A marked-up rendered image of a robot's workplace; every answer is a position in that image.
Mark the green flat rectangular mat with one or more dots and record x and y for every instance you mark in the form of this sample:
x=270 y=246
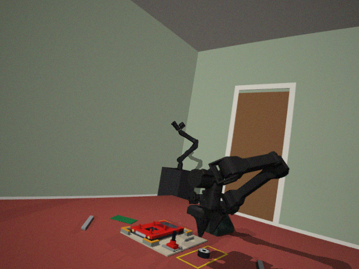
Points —
x=123 y=219

